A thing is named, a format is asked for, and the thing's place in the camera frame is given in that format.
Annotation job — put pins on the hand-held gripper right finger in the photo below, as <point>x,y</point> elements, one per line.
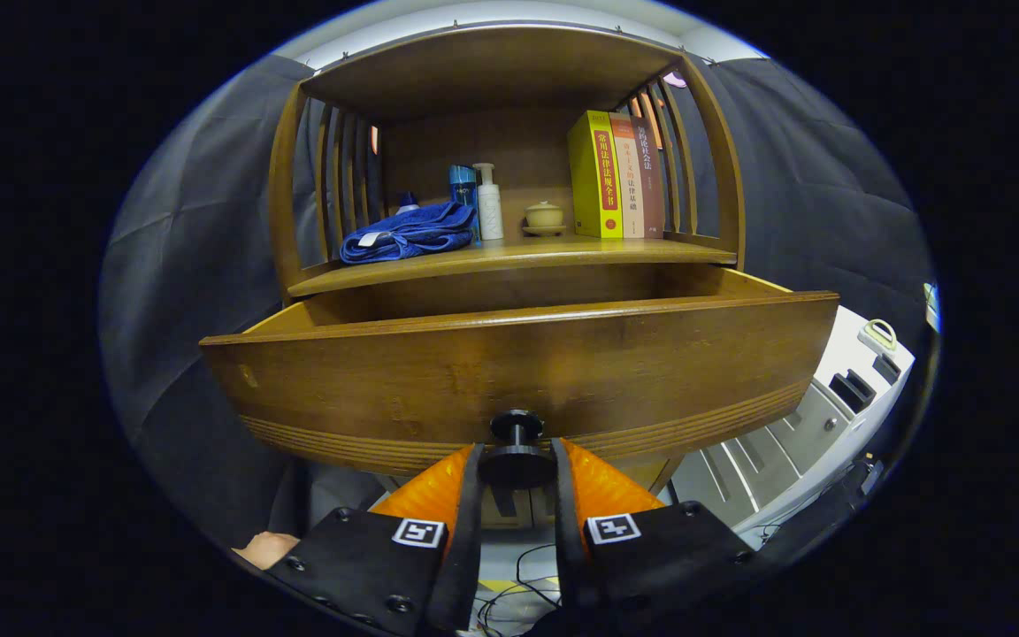
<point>567,531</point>

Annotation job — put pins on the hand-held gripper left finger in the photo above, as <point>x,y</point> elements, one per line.
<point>470,531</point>

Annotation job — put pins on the wooden drawer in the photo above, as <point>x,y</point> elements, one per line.
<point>518,363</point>

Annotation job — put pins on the white side cabinet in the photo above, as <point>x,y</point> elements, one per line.
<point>792,433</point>

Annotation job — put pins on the wooden cabinet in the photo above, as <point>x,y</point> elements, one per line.
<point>282,195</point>

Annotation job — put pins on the beige saucer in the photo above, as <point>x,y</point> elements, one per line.
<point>545,231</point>

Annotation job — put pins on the blue folded towel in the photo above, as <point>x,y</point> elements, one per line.
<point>412,234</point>

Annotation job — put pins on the beige lidded teacup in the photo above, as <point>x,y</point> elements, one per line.
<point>545,215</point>

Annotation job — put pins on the white pump bottle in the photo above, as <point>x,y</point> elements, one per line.
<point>489,208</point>

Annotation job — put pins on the small white bottle blue cap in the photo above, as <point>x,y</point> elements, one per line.
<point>407,203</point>

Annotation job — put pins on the orange and white book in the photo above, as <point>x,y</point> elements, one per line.
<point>629,186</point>

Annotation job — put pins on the yellow book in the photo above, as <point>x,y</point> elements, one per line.
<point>585,177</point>

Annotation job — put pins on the brown book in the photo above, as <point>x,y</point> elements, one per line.
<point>651,186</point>

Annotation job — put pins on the small cream round object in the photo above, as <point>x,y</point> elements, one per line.
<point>877,338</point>

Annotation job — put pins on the black backdrop cloth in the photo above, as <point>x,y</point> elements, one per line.
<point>191,292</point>

